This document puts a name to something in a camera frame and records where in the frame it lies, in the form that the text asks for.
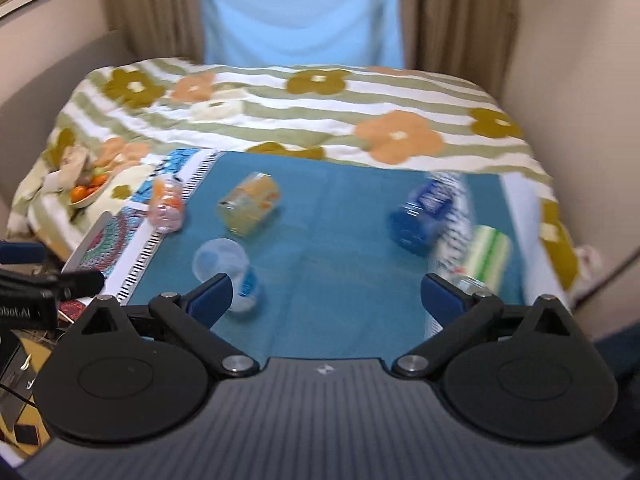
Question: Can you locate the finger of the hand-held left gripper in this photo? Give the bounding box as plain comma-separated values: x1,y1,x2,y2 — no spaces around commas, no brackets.
27,270,106,302

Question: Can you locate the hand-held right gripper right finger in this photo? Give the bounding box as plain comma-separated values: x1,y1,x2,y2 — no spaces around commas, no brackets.
393,274,584,379

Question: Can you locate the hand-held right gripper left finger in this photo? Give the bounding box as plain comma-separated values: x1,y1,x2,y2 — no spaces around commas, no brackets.
65,274,259,379

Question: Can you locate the clear cup with blue label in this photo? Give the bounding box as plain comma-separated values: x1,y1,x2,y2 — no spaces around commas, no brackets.
192,237,262,314

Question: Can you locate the clear cup with black pattern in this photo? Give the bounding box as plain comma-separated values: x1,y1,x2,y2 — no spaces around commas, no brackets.
424,180,493,341

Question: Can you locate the green striped cup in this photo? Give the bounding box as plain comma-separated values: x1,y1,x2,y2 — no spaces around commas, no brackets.
457,224,514,297

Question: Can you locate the blue printed cup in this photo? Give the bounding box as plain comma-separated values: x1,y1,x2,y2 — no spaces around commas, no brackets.
388,170,471,256

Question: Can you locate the yellow translucent cup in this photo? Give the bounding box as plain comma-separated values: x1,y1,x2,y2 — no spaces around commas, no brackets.
216,171,282,237

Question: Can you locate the orange translucent cup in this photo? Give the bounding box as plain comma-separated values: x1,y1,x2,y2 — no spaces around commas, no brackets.
146,174,189,233

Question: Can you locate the colourful patterned cloth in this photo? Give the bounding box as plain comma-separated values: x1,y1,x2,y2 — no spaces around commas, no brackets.
55,147,228,333

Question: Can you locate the white fruit bowl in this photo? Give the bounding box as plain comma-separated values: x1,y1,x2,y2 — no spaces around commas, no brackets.
42,144,127,209

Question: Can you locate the teal cloth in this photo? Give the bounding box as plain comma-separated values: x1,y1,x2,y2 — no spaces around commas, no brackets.
127,150,526,361

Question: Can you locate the floral striped blanket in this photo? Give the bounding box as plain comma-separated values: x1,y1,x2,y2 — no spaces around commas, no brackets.
7,57,583,293

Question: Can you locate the brown curtain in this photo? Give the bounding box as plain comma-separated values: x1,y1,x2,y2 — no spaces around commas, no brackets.
99,0,207,64
399,0,524,92

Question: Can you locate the blue sheer curtain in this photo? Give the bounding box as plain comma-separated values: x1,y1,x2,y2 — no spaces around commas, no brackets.
196,0,406,69

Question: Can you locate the black cable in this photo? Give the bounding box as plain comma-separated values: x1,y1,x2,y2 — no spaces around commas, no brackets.
0,350,38,408

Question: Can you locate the grey bed frame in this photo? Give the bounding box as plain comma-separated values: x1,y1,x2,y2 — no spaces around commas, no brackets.
0,29,132,241

